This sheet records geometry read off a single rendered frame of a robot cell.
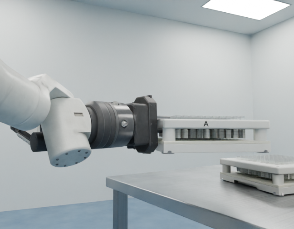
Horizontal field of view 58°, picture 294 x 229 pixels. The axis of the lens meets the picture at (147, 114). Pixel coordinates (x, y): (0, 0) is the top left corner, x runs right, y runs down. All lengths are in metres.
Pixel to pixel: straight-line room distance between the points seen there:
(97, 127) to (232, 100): 4.79
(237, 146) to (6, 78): 0.46
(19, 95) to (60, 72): 3.61
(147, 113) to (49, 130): 0.21
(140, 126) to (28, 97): 0.25
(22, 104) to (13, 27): 3.75
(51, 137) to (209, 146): 0.32
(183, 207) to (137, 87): 3.63
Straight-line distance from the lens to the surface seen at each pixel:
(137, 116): 0.53
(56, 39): 4.07
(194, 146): 0.56
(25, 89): 0.36
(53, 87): 0.43
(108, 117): 0.46
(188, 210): 0.64
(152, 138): 0.55
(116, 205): 0.98
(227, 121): 0.59
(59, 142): 0.42
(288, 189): 0.80
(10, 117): 0.36
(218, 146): 0.59
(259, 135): 0.64
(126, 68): 4.19
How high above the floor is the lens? 1.00
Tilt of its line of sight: 4 degrees up
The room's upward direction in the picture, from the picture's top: straight up
